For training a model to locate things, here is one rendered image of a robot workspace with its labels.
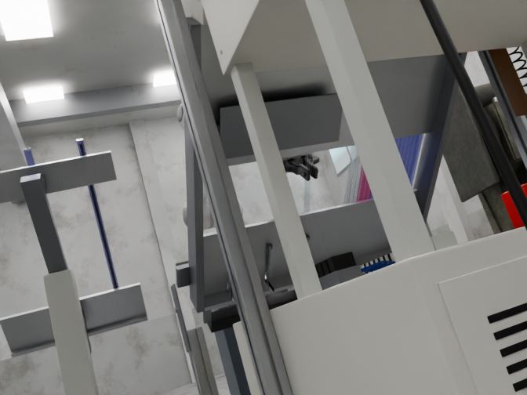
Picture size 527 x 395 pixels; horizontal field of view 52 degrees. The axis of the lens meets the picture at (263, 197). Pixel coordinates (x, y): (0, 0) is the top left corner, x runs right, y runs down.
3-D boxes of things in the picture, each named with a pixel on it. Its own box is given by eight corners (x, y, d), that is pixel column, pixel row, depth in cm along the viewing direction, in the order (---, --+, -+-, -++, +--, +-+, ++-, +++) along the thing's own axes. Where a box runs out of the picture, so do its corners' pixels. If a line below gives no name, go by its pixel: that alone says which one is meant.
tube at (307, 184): (303, 262, 151) (301, 260, 152) (307, 261, 152) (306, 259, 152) (310, 93, 123) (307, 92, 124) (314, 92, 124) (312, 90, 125)
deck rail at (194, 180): (197, 313, 135) (189, 298, 140) (205, 311, 136) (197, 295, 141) (190, 24, 99) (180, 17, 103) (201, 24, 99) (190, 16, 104)
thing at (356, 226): (201, 301, 137) (197, 293, 140) (408, 246, 162) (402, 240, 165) (200, 240, 128) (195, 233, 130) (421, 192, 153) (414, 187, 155)
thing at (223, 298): (205, 311, 136) (195, 294, 142) (413, 255, 161) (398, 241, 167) (204, 307, 135) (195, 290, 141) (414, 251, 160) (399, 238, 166)
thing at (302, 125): (202, 179, 117) (194, 168, 120) (440, 138, 142) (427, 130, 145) (200, 23, 100) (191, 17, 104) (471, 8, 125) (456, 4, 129)
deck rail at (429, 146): (413, 255, 161) (401, 243, 166) (419, 253, 162) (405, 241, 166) (471, 9, 124) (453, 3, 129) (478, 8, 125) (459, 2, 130)
